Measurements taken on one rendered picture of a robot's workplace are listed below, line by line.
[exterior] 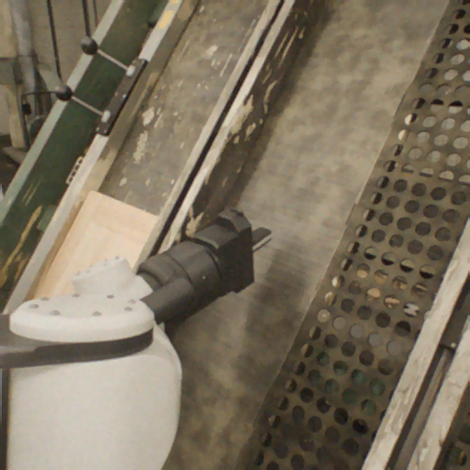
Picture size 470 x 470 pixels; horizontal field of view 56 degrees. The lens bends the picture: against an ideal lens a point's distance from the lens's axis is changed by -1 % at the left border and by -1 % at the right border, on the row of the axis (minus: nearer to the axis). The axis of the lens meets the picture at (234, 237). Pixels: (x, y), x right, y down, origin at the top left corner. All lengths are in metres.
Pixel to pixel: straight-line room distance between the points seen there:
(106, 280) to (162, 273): 0.07
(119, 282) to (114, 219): 0.46
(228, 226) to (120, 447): 0.39
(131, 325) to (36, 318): 0.05
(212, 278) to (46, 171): 0.80
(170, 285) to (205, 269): 0.06
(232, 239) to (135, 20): 0.92
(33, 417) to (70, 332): 0.05
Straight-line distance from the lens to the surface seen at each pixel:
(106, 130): 1.06
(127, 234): 0.90
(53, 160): 1.27
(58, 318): 0.24
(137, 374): 0.25
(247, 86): 0.80
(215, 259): 0.57
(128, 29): 1.37
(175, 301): 0.49
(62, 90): 1.07
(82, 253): 0.99
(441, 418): 0.51
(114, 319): 0.24
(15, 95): 6.67
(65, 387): 0.24
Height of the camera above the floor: 1.51
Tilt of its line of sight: 24 degrees down
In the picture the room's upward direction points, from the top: straight up
